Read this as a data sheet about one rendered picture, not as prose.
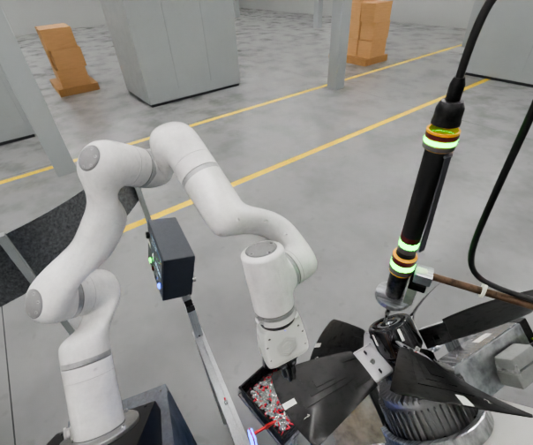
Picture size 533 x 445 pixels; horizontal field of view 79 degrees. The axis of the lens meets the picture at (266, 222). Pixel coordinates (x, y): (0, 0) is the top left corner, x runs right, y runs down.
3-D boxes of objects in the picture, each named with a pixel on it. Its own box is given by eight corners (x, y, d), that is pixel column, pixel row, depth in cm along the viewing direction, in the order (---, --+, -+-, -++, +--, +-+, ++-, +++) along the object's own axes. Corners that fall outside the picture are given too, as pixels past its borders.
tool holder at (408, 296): (422, 294, 68) (435, 260, 62) (417, 320, 63) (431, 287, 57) (379, 280, 71) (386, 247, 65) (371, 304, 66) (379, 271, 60)
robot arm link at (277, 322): (261, 326, 61) (265, 338, 62) (302, 306, 64) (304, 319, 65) (245, 303, 68) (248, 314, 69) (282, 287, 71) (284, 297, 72)
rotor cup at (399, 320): (409, 350, 96) (391, 308, 97) (448, 357, 82) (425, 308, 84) (371, 373, 91) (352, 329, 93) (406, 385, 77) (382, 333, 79)
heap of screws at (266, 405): (311, 407, 110) (311, 403, 108) (281, 440, 103) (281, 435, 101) (274, 367, 122) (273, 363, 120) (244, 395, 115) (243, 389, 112)
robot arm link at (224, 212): (239, 172, 79) (311, 276, 72) (180, 194, 71) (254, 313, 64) (249, 148, 72) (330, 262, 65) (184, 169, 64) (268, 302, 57)
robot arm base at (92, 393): (48, 470, 71) (33, 385, 73) (66, 434, 89) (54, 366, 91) (138, 432, 78) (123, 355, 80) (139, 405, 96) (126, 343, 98)
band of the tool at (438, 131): (454, 145, 47) (461, 125, 45) (453, 157, 44) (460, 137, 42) (423, 139, 49) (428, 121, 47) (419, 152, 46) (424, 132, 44)
